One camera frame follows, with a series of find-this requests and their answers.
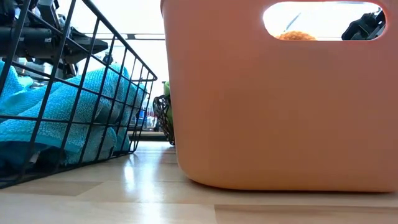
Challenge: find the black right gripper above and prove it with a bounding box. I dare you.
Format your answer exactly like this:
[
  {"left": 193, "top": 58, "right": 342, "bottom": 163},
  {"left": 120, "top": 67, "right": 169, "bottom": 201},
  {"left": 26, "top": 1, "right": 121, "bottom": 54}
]
[{"left": 341, "top": 9, "right": 387, "bottom": 41}]

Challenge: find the orange microfiber towel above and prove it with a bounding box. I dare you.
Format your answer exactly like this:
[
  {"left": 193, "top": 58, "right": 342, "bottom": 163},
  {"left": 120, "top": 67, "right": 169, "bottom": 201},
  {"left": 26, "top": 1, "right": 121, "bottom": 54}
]
[{"left": 275, "top": 30, "right": 317, "bottom": 42}]

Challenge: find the orange plastic bin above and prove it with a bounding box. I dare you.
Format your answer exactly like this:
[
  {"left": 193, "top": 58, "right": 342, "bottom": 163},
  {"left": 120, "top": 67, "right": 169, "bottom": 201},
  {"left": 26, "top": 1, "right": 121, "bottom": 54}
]
[{"left": 160, "top": 0, "right": 398, "bottom": 193}]

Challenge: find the green microfiber towel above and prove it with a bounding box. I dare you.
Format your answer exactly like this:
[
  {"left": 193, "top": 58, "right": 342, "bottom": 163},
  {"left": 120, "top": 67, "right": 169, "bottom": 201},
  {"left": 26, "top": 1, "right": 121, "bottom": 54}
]
[{"left": 164, "top": 81, "right": 174, "bottom": 125}]

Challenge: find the blue microfiber towel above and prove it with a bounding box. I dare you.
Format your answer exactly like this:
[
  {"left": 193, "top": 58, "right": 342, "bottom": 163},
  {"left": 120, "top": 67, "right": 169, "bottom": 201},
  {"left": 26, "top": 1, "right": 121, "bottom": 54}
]
[
  {"left": 0, "top": 63, "right": 147, "bottom": 166},
  {"left": 0, "top": 60, "right": 34, "bottom": 106}
]

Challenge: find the round black wire basket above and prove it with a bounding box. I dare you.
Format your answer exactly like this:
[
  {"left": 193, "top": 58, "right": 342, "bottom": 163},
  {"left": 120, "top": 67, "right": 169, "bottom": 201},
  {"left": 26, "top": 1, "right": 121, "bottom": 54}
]
[{"left": 152, "top": 94, "right": 175, "bottom": 146}]

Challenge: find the black rectangular wire basket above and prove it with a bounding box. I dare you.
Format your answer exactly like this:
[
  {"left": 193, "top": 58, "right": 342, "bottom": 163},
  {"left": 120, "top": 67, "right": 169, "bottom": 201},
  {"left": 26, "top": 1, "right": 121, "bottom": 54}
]
[{"left": 0, "top": 0, "right": 158, "bottom": 190}]

